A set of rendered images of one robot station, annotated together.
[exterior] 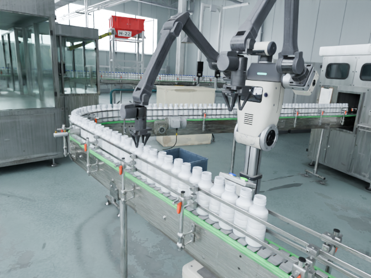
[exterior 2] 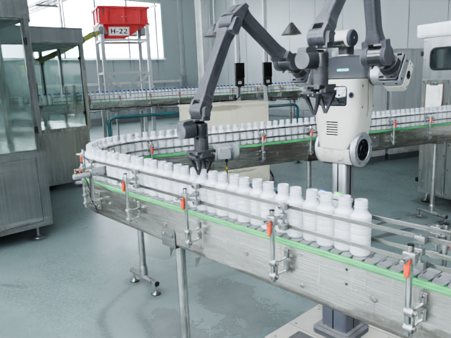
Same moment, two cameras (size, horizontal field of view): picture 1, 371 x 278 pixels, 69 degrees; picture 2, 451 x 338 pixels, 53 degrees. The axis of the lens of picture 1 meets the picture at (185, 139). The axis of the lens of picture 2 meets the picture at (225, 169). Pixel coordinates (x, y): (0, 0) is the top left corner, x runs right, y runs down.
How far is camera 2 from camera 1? 0.49 m
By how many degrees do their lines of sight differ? 3
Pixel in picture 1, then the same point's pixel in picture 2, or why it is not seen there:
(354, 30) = not seen: outside the picture
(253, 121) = (339, 129)
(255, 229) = (360, 235)
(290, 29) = (372, 14)
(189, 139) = not seen: hidden behind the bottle
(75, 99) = (54, 137)
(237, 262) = (343, 278)
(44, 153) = (25, 219)
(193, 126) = (248, 155)
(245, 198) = (344, 205)
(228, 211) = (326, 224)
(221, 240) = (323, 257)
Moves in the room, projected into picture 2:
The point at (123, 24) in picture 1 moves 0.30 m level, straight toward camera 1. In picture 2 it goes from (117, 17) to (117, 15)
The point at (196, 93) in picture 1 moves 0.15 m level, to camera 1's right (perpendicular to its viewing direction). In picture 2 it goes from (240, 110) to (252, 110)
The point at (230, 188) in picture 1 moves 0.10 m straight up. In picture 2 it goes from (326, 198) to (326, 165)
